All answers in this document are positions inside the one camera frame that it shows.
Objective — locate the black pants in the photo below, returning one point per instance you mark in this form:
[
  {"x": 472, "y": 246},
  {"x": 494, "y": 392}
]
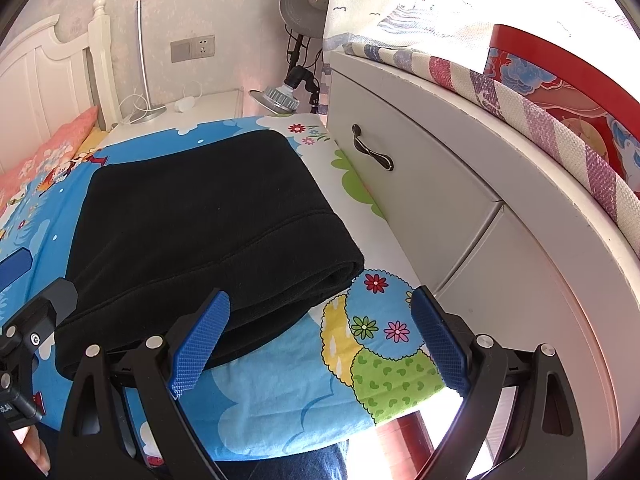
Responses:
[{"x": 155, "y": 238}]

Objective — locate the silver desk lamp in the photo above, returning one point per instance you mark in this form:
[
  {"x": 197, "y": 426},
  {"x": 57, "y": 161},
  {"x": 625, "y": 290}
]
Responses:
[{"x": 145, "y": 75}]

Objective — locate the white patterned curtain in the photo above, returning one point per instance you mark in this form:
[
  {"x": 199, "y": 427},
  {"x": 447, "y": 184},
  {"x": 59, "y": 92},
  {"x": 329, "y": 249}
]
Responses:
[{"x": 460, "y": 29}]

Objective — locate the pink floral blanket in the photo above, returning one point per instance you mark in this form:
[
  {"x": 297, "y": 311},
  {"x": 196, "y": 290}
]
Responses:
[{"x": 63, "y": 145}]

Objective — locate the striped woven cloth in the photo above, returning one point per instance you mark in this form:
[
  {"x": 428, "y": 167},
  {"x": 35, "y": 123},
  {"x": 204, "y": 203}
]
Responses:
[{"x": 583, "y": 163}]

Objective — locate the white charger with cable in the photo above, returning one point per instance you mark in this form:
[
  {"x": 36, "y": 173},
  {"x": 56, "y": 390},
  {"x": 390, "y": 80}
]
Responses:
[{"x": 191, "y": 93}]

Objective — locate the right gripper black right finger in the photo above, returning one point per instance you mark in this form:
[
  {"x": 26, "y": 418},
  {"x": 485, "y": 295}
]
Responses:
[{"x": 542, "y": 436}]

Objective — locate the colourful cartoon bed sheet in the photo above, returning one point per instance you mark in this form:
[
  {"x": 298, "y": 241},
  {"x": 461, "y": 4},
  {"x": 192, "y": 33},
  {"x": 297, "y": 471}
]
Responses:
[{"x": 350, "y": 363}]

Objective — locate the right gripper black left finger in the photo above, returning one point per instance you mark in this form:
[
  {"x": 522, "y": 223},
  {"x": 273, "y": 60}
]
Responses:
[{"x": 97, "y": 435}]

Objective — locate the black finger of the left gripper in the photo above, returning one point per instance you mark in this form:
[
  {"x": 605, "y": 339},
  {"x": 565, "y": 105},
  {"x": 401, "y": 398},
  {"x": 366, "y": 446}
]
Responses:
[{"x": 14, "y": 266}]

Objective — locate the white dresser cabinet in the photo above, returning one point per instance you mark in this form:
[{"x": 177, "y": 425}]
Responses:
[{"x": 500, "y": 232}]

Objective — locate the white wooden headboard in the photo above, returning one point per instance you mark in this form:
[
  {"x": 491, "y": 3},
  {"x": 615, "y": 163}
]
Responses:
[{"x": 46, "y": 83}]

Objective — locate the red decorated box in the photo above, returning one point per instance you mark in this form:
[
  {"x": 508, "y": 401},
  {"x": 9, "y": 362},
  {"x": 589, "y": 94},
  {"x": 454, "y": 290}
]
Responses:
[{"x": 591, "y": 104}]

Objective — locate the grey wall socket plate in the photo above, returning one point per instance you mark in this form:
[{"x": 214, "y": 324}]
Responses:
[{"x": 192, "y": 48}]

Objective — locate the white nightstand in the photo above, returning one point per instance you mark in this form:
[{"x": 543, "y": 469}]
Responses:
[{"x": 208, "y": 108}]

